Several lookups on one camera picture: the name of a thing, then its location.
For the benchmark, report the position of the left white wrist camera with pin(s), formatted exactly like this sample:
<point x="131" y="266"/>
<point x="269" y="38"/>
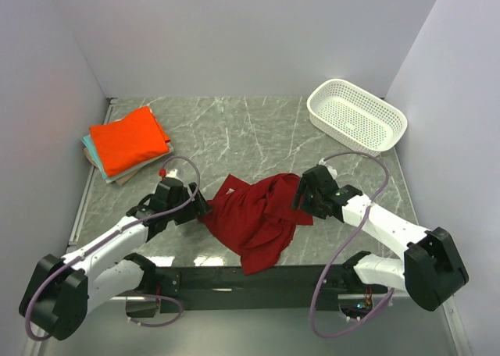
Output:
<point x="176" y="174"/>

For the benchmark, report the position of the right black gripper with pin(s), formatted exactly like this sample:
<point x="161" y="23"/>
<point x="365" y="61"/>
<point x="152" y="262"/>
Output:
<point x="303" y="188"/>

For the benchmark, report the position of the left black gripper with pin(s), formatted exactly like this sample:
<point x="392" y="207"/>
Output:
<point x="198" y="207"/>

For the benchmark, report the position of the orange folded t shirt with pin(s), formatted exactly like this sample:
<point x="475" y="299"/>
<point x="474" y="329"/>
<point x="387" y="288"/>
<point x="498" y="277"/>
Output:
<point x="123" y="144"/>

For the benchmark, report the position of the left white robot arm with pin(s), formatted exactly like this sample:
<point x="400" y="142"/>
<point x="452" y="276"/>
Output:
<point x="63" y="291"/>

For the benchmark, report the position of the black base beam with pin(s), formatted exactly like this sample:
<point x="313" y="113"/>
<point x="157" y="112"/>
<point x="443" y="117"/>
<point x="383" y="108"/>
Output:
<point x="228" y="288"/>

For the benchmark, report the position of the teal folded t shirt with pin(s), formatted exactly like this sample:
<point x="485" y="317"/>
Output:
<point x="91" y="153"/>

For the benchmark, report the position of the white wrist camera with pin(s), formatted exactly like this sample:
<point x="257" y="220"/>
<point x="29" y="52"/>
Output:
<point x="176" y="174"/>
<point x="331" y="170"/>

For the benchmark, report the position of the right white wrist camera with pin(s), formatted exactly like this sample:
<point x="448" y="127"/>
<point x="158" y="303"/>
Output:
<point x="331" y="170"/>

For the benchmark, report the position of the white plastic basket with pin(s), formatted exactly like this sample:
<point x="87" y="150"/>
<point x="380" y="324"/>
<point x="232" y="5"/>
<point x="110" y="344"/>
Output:
<point x="355" y="118"/>

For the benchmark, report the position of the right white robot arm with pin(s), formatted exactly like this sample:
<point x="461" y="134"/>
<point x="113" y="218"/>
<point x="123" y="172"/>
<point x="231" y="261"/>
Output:
<point x="427" y="264"/>

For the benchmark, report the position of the dark red t shirt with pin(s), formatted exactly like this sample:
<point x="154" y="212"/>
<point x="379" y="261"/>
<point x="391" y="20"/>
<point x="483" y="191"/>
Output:
<point x="256" y="221"/>

